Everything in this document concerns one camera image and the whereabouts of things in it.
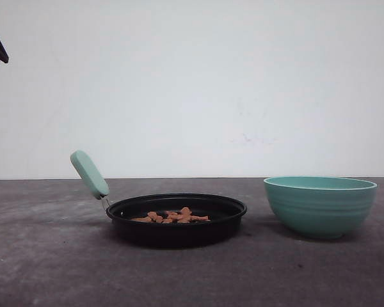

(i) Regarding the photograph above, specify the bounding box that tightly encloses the black frying pan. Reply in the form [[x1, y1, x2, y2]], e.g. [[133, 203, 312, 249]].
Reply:
[[70, 150, 247, 248]]

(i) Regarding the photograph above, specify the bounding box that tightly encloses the teal ribbed bowl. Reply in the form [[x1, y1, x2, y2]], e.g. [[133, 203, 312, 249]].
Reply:
[[264, 176, 378, 239]]

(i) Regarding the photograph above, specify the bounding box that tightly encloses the brown beef cubes pile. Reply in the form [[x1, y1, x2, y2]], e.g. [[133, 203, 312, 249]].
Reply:
[[131, 207, 210, 224]]

